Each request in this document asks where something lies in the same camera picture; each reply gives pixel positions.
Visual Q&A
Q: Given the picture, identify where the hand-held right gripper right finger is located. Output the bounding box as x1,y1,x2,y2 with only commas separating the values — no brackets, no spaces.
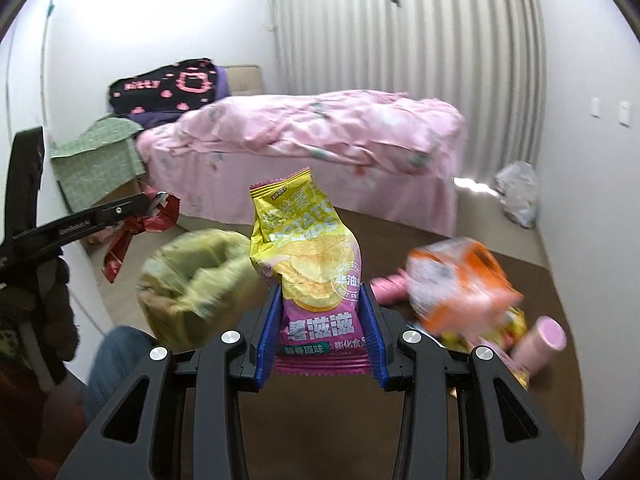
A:
360,282,586,480

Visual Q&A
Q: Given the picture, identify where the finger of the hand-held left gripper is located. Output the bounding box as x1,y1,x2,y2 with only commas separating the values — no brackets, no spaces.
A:
92,192,171,228

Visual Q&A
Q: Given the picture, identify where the red wrapper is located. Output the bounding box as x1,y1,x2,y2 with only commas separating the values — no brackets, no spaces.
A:
102,191,181,283

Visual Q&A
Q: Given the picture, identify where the pink caterpillar toy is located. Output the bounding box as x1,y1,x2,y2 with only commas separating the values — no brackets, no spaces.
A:
370,270,416,306

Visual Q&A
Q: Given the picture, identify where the white pleated curtain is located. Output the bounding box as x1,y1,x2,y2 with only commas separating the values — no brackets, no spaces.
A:
272,0,548,196

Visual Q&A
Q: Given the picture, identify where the black and pink printed blanket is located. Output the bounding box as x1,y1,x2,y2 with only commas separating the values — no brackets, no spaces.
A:
109,58,221,116

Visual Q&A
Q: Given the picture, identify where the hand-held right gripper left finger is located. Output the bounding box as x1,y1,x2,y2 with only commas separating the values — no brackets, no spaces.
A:
55,285,283,480

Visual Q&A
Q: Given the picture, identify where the green checked box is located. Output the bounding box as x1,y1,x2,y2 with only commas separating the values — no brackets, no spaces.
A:
50,115,148,213

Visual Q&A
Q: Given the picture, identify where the light green snack bag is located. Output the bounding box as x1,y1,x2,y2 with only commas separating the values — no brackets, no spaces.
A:
136,228,273,346

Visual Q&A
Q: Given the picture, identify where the pink floral duvet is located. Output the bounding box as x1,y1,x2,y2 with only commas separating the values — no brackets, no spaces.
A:
177,91,466,171

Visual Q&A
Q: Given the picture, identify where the beige headboard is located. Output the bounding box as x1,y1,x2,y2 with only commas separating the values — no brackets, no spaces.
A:
220,64,266,97

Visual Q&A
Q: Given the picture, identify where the orange snack packet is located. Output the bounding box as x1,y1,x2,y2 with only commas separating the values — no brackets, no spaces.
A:
405,237,526,336

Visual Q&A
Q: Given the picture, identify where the yellow and purple chips bag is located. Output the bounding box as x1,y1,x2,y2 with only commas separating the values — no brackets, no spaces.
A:
249,167,373,376

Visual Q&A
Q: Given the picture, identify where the bed with pink sheet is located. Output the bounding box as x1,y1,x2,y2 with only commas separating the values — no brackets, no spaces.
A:
135,90,468,238

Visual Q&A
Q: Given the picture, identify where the yellow snack packet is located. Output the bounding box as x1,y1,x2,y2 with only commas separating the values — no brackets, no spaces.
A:
440,307,528,356

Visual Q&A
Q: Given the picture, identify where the person's leg in jeans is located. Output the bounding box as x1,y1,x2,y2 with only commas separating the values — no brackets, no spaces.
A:
82,325,161,426

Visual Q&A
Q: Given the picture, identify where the white plastic bag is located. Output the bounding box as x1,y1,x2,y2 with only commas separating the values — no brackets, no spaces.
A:
495,161,541,228

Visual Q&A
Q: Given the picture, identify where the pink cup with lid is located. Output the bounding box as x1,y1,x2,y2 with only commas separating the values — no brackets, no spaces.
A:
510,316,567,376

